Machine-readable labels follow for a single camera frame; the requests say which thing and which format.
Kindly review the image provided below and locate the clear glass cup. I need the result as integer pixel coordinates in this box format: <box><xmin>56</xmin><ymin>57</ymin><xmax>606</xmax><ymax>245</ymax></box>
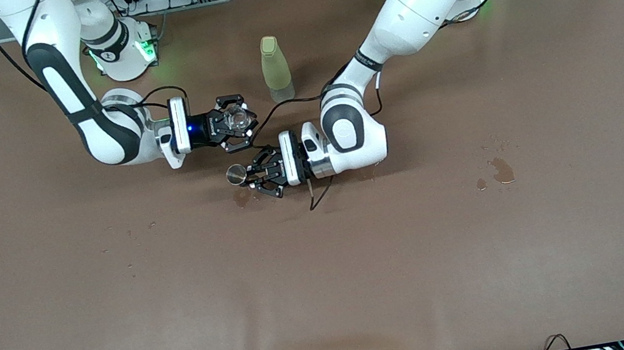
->
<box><xmin>221</xmin><ymin>102</ymin><xmax>254</xmax><ymax>136</ymax></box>

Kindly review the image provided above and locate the steel jigger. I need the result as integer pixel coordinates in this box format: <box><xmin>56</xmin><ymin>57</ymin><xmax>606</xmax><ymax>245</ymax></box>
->
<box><xmin>224</xmin><ymin>160</ymin><xmax>263</xmax><ymax>190</ymax></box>

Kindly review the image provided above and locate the yellow-green bottle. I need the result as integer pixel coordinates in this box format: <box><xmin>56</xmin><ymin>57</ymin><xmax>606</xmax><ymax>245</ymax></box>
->
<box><xmin>256</xmin><ymin>32</ymin><xmax>298</xmax><ymax>108</ymax></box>

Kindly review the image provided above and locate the brown table mat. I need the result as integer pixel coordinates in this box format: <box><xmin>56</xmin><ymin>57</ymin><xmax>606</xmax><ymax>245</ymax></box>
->
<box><xmin>0</xmin><ymin>0</ymin><xmax>624</xmax><ymax>350</ymax></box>

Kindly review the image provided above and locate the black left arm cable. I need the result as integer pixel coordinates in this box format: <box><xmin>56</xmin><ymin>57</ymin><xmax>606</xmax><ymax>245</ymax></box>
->
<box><xmin>241</xmin><ymin>60</ymin><xmax>400</xmax><ymax>219</ymax></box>

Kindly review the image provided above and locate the black looped cable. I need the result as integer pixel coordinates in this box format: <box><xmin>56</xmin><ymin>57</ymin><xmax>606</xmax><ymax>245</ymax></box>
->
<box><xmin>542</xmin><ymin>332</ymin><xmax>573</xmax><ymax>350</ymax></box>

